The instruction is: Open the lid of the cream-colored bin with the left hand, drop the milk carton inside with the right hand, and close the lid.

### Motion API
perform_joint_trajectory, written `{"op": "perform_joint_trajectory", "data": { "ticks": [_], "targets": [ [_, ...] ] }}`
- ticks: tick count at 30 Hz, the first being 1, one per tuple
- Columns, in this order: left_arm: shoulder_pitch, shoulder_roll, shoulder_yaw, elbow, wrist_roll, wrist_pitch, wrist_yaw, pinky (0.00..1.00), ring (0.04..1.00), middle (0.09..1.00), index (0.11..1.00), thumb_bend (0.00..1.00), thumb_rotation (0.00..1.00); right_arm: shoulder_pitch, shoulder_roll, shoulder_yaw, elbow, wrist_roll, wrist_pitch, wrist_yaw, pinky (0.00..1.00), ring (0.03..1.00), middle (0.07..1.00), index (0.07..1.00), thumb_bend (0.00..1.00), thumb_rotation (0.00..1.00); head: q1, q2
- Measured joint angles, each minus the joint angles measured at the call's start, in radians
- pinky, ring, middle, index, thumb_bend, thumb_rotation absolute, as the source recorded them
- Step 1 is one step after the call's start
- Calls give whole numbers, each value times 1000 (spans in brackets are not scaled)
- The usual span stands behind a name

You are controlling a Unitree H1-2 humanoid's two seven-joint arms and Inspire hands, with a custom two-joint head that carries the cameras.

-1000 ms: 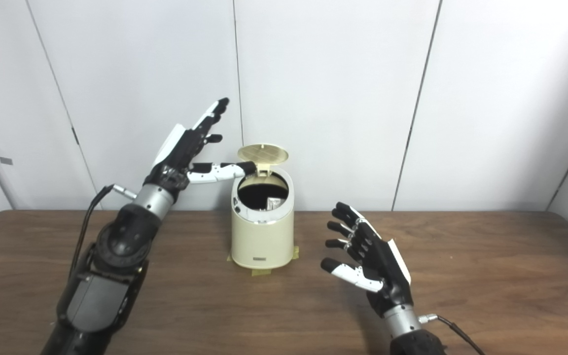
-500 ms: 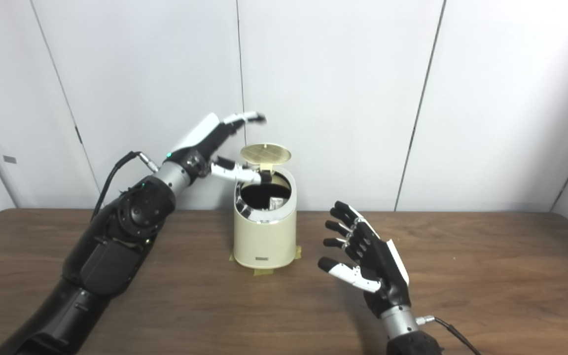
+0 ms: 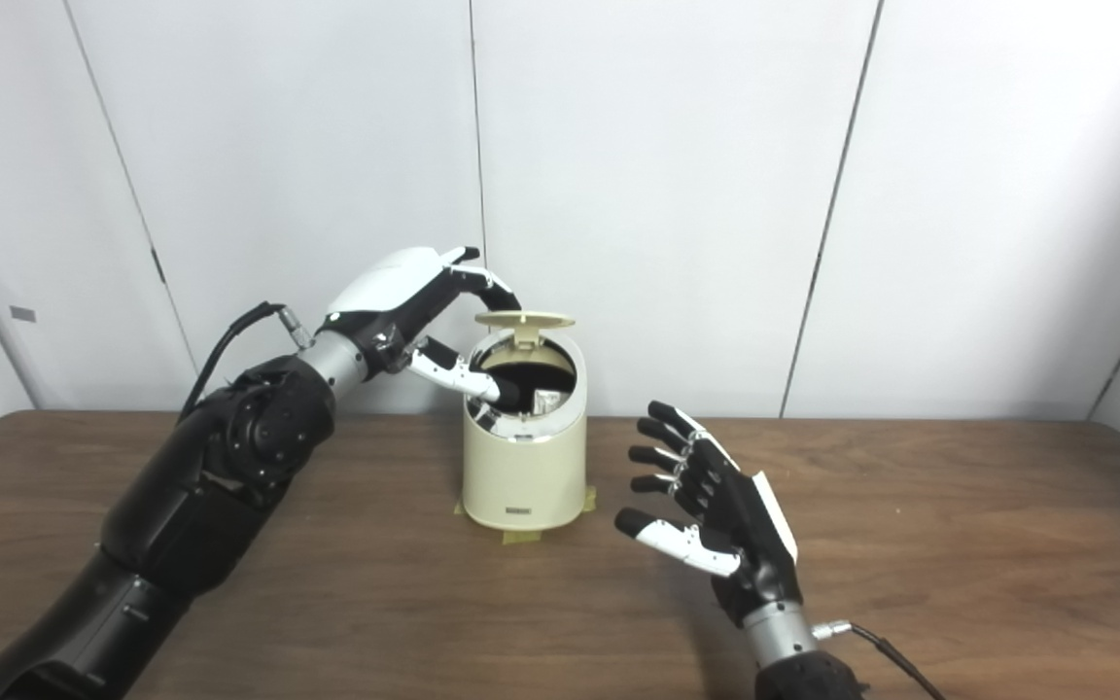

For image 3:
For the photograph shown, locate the cream round bin lid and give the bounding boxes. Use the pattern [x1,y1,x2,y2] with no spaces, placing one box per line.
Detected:
[474,310,577,349]

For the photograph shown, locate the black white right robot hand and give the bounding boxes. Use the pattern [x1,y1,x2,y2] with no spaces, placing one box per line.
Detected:
[615,401,802,628]

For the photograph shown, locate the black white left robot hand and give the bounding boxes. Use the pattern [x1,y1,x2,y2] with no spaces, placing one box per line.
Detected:
[319,246,522,404]

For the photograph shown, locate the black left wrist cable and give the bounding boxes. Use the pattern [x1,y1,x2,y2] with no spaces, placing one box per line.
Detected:
[178,301,314,424]

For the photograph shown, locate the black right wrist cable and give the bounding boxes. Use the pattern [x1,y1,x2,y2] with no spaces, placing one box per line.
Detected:
[813,620,946,700]

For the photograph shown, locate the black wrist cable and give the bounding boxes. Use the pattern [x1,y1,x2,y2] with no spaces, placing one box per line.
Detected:
[813,620,946,700]
[178,301,314,424]

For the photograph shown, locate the cream-colored round bin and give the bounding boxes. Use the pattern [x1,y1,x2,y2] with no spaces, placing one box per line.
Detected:
[462,331,588,532]

